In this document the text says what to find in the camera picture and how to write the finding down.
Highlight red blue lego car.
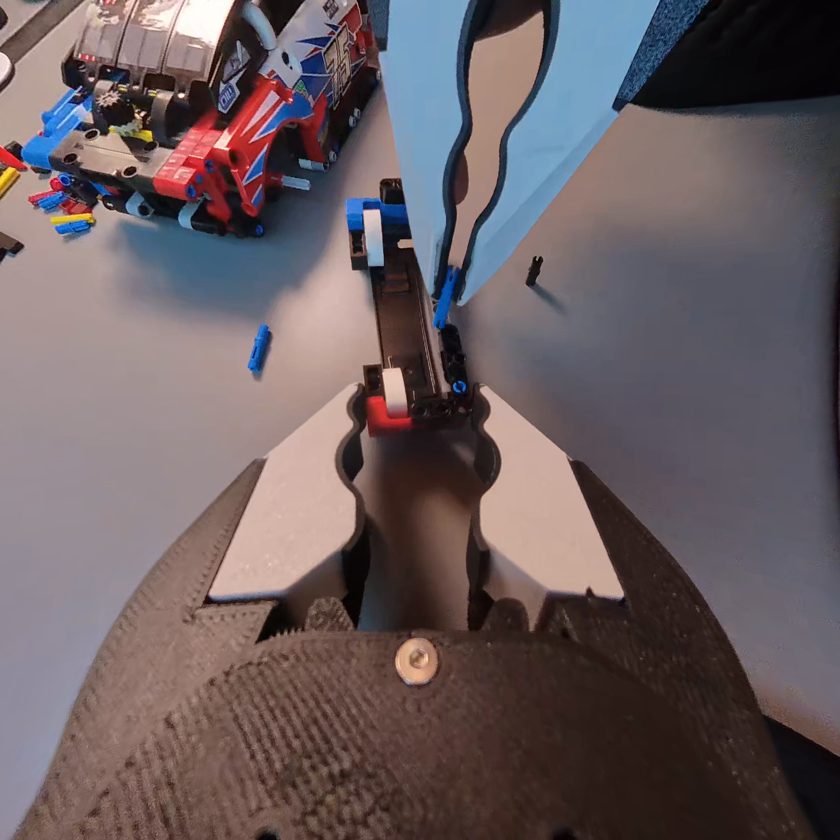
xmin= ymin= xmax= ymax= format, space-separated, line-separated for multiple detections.
xmin=20 ymin=0 xmax=383 ymax=238

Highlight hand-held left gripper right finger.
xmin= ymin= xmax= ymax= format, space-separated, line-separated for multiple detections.
xmin=466 ymin=385 xmax=626 ymax=630

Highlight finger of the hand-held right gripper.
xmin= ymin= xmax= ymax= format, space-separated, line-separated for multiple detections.
xmin=379 ymin=0 xmax=480 ymax=301
xmin=457 ymin=0 xmax=662 ymax=307

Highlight pile of small lego pieces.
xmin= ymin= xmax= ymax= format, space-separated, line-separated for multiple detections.
xmin=0 ymin=141 xmax=99 ymax=260

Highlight black lego chassis frame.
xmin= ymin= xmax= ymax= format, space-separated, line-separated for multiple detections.
xmin=346 ymin=177 xmax=475 ymax=439

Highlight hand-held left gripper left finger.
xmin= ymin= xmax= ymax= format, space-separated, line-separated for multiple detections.
xmin=206 ymin=382 xmax=370 ymax=630

